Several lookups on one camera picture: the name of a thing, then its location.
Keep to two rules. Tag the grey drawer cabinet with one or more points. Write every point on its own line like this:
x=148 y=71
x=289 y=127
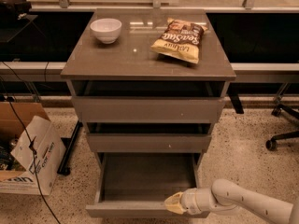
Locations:
x=130 y=58

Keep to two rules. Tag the black table leg right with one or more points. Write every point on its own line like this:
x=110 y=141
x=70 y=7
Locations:
x=235 y=100

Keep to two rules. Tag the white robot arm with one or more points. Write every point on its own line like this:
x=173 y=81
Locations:
x=225 y=198

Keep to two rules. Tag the yellow taped gripper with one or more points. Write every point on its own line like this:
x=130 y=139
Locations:
x=190 y=200

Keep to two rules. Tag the black bag on shelf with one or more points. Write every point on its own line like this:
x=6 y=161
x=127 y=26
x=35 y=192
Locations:
x=11 y=10

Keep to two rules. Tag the black table leg left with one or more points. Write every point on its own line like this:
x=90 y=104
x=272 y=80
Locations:
x=69 y=143

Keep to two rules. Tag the grey top drawer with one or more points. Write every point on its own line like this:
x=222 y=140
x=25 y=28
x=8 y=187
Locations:
x=148 y=101

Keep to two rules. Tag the black table leg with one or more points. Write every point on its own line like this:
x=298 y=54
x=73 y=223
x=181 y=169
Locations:
x=69 y=143
x=235 y=100

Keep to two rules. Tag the grey middle drawer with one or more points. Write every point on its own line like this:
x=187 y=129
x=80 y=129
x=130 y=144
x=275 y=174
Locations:
x=149 y=137

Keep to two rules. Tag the yellow sea salt chip bag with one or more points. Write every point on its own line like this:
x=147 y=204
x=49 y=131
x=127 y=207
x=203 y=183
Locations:
x=180 y=40

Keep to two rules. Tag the grey bottom drawer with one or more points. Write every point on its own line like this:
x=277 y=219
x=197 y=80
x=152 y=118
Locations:
x=135 y=185

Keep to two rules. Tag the grey drawer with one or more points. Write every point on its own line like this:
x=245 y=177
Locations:
x=135 y=185
x=148 y=101
x=149 y=137

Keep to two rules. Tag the open cardboard box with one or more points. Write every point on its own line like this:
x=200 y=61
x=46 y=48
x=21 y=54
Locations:
x=38 y=152

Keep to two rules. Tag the white ceramic bowl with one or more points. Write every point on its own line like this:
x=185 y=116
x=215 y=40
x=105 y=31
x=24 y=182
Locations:
x=106 y=30

